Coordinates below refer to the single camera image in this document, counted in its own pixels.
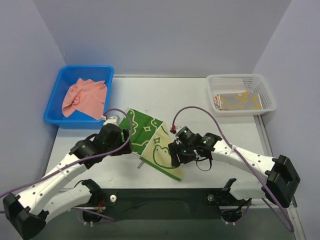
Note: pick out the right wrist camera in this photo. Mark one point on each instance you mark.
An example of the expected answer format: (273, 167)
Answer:
(185, 135)

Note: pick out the white perforated plastic basket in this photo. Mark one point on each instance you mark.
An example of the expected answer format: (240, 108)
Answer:
(238, 83)

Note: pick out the orange lion print towel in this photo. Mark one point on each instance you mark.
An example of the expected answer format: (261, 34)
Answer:
(217, 102)

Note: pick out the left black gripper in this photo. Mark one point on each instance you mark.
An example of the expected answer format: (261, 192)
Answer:
(125, 142)

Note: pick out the grey towel label tag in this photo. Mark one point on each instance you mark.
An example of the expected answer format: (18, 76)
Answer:
(140, 165)

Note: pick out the cream green patterned towel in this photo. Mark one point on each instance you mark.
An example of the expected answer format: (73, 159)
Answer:
(150, 139)

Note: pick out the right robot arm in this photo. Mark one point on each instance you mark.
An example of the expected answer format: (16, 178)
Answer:
(214, 148)

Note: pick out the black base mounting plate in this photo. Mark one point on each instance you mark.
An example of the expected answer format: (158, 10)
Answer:
(165, 204)

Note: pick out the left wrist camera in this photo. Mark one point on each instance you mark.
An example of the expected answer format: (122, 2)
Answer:
(115, 120)

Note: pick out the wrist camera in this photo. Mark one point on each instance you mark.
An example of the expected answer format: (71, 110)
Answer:
(185, 135)
(115, 120)

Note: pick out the yellow patterned towel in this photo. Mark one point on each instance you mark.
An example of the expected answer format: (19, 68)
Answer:
(241, 101)

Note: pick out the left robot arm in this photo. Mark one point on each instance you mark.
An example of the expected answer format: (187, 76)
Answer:
(30, 210)

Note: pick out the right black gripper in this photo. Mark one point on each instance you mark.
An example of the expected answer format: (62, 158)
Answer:
(175, 154)

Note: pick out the pink towel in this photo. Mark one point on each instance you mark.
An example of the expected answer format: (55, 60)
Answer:
(87, 97)

